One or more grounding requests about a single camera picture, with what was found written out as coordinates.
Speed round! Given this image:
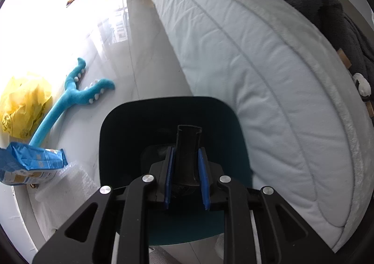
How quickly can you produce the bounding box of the dark teal trash bin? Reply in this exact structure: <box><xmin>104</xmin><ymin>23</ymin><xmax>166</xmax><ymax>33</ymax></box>
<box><xmin>99</xmin><ymin>95</ymin><xmax>255</xmax><ymax>245</ymax></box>

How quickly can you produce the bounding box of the bubble wrap sheet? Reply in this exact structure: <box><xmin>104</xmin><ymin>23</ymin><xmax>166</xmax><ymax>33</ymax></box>
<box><xmin>35</xmin><ymin>160</ymin><xmax>101</xmax><ymax>209</ymax></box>

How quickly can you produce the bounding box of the brown tape roll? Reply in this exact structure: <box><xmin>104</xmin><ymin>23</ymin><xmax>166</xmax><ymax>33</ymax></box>
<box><xmin>336</xmin><ymin>48</ymin><xmax>352</xmax><ymax>69</ymax></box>

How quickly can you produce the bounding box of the blue printed packet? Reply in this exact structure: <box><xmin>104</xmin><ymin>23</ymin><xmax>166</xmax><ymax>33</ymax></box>
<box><xmin>0</xmin><ymin>142</ymin><xmax>68</xmax><ymax>186</ymax></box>

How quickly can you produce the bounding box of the bed mattress with pale cover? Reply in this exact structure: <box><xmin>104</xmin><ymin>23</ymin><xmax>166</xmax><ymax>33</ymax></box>
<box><xmin>127</xmin><ymin>0</ymin><xmax>374</xmax><ymax>253</ymax></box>

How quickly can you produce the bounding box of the blue plush toy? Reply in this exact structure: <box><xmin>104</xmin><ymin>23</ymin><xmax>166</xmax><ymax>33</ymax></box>
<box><xmin>29</xmin><ymin>57</ymin><xmax>115</xmax><ymax>148</ymax></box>

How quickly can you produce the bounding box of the black curved plastic piece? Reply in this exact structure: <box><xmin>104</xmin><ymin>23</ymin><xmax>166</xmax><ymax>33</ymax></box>
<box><xmin>172</xmin><ymin>125</ymin><xmax>203</xmax><ymax>187</ymax></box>

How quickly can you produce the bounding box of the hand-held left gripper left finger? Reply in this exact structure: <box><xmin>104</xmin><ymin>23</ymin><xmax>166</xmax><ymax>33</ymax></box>
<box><xmin>32</xmin><ymin>147</ymin><xmax>176</xmax><ymax>264</ymax></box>

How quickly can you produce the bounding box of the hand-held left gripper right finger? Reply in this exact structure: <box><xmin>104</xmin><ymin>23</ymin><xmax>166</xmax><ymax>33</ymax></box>
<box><xmin>197</xmin><ymin>147</ymin><xmax>339</xmax><ymax>264</ymax></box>

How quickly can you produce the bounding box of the yellow plastic bag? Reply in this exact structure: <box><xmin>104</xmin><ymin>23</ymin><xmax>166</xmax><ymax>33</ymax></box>
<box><xmin>0</xmin><ymin>73</ymin><xmax>54</xmax><ymax>139</ymax></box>

